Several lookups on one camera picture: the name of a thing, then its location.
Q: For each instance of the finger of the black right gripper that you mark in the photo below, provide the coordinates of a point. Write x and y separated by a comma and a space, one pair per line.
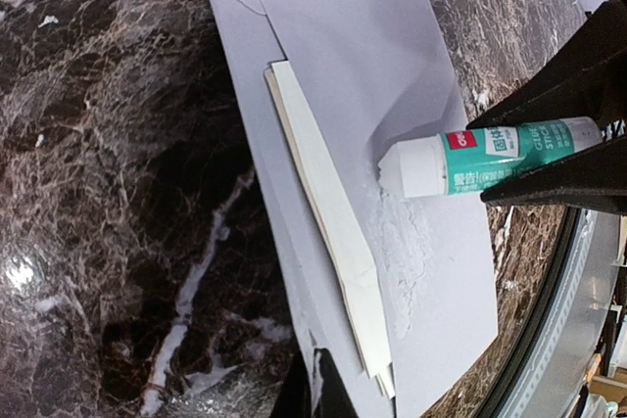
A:
587, 77
592, 179

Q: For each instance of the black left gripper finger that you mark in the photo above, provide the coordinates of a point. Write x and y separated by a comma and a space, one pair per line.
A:
321, 395

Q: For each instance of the small white-capped glue bottle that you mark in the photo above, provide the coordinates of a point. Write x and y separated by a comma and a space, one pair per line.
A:
471, 161

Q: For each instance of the grey paper envelope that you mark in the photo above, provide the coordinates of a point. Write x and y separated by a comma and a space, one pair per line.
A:
374, 72

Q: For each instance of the black front rail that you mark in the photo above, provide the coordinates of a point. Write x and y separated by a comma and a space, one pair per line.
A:
533, 327

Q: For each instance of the white slotted cable duct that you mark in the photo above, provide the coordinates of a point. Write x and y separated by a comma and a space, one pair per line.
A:
550, 371

